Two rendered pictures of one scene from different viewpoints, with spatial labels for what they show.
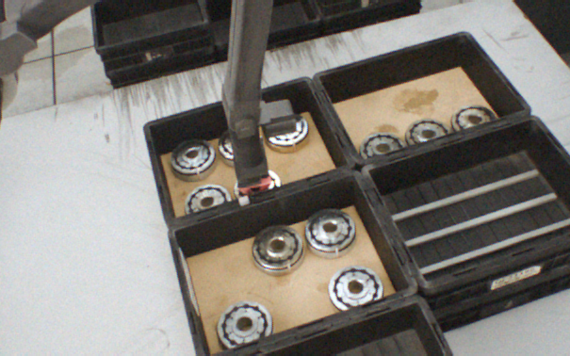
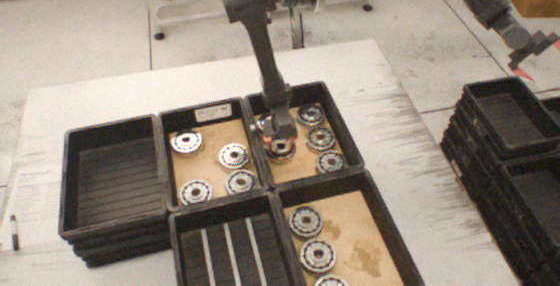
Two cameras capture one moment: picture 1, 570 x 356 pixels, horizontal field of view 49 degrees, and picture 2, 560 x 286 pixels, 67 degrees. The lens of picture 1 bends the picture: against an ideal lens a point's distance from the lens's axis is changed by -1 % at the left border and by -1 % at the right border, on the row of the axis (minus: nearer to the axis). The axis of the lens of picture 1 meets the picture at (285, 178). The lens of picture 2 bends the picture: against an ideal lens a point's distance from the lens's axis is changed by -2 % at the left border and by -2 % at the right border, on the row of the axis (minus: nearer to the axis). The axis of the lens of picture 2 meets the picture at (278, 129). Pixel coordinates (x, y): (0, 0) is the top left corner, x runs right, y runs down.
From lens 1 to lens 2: 114 cm
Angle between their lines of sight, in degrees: 52
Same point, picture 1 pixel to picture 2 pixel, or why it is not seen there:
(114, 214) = not seen: hidden behind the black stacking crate
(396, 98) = (369, 243)
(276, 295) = (207, 159)
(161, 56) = (479, 129)
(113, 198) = not seen: hidden behind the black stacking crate
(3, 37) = not seen: outside the picture
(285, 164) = (305, 166)
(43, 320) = (236, 80)
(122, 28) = (507, 104)
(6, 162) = (342, 50)
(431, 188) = (273, 255)
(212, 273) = (228, 130)
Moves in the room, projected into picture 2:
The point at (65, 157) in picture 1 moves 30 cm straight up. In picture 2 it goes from (344, 74) to (353, 16)
